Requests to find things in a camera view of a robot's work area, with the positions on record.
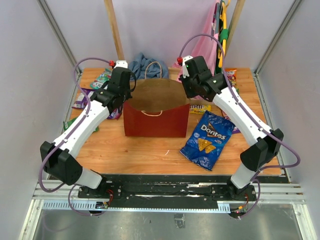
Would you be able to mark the purple Fox's berries bag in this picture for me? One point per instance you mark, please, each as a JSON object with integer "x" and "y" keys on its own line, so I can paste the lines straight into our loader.
{"x": 114, "y": 115}

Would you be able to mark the pink shirt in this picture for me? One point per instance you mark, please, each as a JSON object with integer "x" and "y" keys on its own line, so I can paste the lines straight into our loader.
{"x": 206, "y": 46}

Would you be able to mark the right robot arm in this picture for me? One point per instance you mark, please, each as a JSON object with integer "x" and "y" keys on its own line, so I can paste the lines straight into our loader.
{"x": 264, "y": 142}

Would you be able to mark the purple white snack packet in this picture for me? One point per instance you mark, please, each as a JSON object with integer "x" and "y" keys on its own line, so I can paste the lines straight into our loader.
{"x": 236, "y": 130}

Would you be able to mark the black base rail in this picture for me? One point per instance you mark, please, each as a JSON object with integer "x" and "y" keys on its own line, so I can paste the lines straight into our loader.
{"x": 167, "y": 192}

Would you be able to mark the blue snack packet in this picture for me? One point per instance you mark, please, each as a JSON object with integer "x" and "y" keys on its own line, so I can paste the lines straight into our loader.
{"x": 208, "y": 140}

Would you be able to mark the green snack packet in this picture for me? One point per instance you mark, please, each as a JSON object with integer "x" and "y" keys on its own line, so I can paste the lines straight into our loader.
{"x": 67, "y": 124}

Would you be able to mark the green Fox's candy bag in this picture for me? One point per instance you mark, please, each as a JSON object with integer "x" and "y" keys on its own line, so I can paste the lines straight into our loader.
{"x": 104, "y": 77}

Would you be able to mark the brown red paper bag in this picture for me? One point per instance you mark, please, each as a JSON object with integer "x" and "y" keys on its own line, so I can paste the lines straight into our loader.
{"x": 158, "y": 108}

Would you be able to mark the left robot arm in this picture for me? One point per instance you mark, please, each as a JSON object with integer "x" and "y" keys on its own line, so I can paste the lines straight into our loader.
{"x": 59, "y": 157}

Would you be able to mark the green hanger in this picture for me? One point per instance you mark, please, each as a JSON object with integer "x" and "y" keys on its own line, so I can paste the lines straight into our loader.
{"x": 223, "y": 37}

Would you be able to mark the blue crumpled cloth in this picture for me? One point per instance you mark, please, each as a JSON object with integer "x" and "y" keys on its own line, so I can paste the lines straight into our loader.
{"x": 150, "y": 68}

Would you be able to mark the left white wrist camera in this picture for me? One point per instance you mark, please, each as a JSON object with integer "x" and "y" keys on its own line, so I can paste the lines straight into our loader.
{"x": 118, "y": 64}

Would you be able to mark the grey hanger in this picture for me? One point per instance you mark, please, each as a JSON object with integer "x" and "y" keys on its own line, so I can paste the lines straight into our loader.
{"x": 215, "y": 25}

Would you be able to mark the yellow M&M's packet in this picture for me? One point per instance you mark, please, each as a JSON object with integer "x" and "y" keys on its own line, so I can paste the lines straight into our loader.
{"x": 199, "y": 109}

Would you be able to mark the orange Fox's fruits bag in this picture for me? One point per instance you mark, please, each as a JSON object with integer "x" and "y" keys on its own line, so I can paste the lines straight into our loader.
{"x": 232, "y": 75}

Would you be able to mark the yellow hanger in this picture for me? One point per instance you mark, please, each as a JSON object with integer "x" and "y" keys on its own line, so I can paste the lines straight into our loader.
{"x": 223, "y": 24}

